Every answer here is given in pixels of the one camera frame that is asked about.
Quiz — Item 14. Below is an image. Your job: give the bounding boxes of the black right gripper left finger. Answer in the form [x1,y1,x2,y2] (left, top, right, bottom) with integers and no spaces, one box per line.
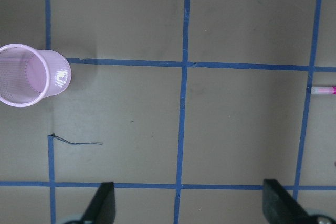
[81,182,116,224]

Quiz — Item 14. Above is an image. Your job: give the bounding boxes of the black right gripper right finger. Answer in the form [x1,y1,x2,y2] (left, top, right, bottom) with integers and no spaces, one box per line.
[263,179,310,224]

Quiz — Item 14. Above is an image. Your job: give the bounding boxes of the pink pen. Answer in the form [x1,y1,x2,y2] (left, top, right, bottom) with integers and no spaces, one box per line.
[311,86,336,95]

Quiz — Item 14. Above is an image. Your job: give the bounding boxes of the pink mesh pen cup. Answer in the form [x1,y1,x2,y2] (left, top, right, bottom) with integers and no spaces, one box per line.
[1,44,71,108]

